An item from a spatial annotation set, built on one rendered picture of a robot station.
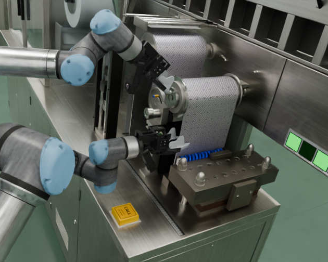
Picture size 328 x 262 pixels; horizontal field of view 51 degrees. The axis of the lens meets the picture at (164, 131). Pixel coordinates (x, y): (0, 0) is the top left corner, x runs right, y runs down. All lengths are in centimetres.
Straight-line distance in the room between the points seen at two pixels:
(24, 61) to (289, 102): 86
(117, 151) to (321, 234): 212
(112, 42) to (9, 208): 51
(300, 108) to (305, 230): 175
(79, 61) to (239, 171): 72
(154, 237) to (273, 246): 159
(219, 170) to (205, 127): 17
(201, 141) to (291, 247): 154
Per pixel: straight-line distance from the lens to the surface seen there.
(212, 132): 133
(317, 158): 123
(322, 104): 120
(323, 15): 121
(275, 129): 133
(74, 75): 89
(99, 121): 159
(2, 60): 95
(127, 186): 132
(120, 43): 101
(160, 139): 115
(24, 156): 78
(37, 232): 241
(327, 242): 289
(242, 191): 127
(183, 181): 119
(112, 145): 109
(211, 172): 125
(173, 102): 120
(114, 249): 126
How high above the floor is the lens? 172
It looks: 28 degrees down
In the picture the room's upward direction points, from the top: 10 degrees clockwise
